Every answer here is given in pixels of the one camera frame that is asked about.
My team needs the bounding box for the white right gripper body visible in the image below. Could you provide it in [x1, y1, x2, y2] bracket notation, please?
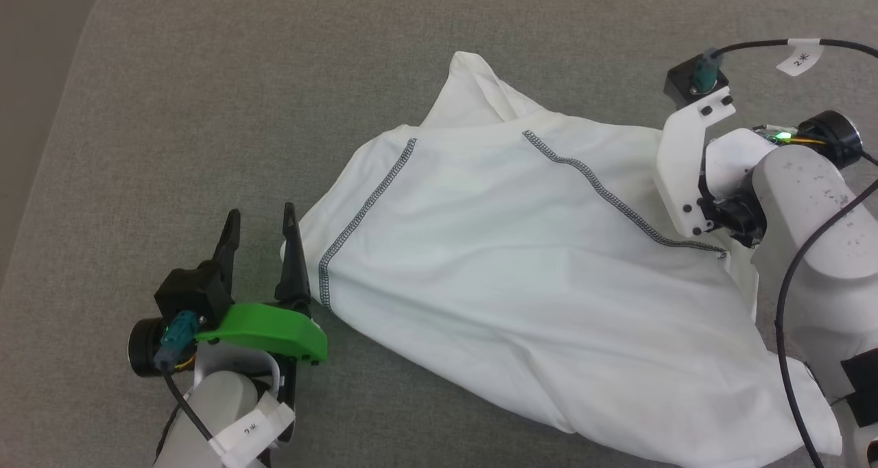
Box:
[652, 87, 766, 248]

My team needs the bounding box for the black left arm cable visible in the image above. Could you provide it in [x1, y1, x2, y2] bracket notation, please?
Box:
[154, 310, 215, 448]

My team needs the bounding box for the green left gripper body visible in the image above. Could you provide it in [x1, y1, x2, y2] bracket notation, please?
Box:
[194, 302, 329, 366]

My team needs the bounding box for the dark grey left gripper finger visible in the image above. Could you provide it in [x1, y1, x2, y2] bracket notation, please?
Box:
[209, 209, 242, 299]
[274, 202, 313, 311]

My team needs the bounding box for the white shirt with grey stitching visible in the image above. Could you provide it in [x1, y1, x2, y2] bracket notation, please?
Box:
[280, 51, 843, 468]

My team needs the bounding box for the white cable label tag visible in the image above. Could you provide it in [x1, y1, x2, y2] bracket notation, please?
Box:
[209, 393, 296, 468]
[776, 38, 824, 78]

